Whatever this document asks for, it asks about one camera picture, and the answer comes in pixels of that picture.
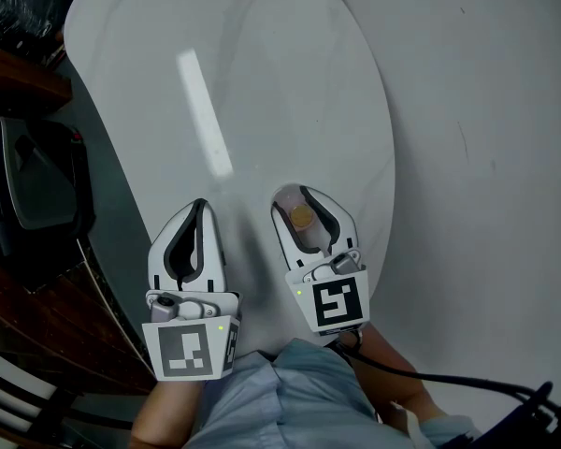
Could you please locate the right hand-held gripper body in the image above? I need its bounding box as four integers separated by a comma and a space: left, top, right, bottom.
284, 249, 371, 337

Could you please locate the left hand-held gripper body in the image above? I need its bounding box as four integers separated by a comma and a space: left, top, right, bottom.
141, 290, 243, 384

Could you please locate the small clear container gold lid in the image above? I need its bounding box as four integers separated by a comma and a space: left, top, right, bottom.
275, 183, 329, 244

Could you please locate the person's right forearm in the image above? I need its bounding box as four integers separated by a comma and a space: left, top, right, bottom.
349, 324, 446, 435

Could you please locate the person's left forearm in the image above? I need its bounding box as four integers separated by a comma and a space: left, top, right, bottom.
129, 377, 208, 449

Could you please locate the person's light blue shirt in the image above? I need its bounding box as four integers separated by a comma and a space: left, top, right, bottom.
181, 338, 483, 449

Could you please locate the dark wooden cabinet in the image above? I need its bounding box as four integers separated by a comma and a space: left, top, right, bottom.
0, 239, 158, 398

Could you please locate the black office chair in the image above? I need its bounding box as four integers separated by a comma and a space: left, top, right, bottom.
0, 114, 97, 273

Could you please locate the white and black striped object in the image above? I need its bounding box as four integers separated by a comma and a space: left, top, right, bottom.
0, 342, 79, 449

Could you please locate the brown wooden furniture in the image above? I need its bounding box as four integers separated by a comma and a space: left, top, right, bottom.
0, 39, 74, 117

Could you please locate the black device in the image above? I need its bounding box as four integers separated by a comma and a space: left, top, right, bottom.
507, 381, 561, 449

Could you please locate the black plastic bag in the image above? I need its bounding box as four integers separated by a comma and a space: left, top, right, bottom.
0, 0, 99, 67

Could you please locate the black cable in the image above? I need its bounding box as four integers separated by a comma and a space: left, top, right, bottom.
339, 337, 561, 421

